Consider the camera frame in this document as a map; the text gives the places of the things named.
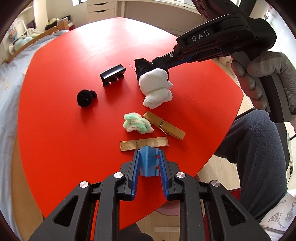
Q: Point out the light blue plush toy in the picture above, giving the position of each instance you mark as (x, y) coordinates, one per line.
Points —
(25, 42)

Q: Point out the person's right hand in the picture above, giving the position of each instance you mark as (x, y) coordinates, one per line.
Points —
(285, 67)

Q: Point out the white printed cloth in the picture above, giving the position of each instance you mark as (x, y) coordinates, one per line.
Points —
(279, 215)

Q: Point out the pink trash bin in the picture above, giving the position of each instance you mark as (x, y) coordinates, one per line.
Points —
(168, 209)

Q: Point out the rainbow bubble toy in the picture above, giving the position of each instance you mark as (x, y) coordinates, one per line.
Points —
(12, 34)

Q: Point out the green and white pipe cleaner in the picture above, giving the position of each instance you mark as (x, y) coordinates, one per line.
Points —
(136, 122)

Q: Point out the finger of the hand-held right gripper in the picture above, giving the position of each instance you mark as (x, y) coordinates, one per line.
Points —
(171, 59)

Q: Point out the bed with blue sheet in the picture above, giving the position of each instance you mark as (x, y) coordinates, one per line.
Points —
(34, 39)

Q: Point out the blue plastic piece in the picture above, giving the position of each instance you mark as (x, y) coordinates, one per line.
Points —
(148, 161)

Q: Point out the white sock bundle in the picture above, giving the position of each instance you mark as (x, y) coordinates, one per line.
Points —
(155, 92)

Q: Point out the black cloth scrap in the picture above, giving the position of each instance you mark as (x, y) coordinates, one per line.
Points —
(141, 68)

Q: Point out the black storage box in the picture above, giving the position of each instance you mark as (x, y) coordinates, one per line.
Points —
(67, 24)

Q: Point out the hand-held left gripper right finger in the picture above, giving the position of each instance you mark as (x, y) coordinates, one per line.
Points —
(163, 172)

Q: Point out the black plastic clip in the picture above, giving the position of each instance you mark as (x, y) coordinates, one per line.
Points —
(111, 74)

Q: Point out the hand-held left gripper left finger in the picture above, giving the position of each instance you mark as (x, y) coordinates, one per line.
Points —
(136, 172)

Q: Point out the broken wooden clothespin half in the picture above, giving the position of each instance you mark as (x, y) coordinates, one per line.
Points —
(129, 144)

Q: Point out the black fuzzy pipe cleaner ball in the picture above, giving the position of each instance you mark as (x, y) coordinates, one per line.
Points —
(84, 98)

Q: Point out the straw hat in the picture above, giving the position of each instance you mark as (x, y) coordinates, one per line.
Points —
(52, 21)

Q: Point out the light blue bed blanket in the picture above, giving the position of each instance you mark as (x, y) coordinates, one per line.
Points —
(11, 104)

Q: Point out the red plastic object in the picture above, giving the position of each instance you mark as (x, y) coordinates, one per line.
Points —
(234, 193)

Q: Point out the person's left leg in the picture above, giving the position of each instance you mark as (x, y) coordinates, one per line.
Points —
(136, 234)

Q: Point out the white metal bed rail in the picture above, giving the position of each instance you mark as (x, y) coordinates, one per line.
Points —
(23, 23)

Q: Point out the white drawer unit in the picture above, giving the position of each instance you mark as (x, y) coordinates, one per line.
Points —
(101, 9)

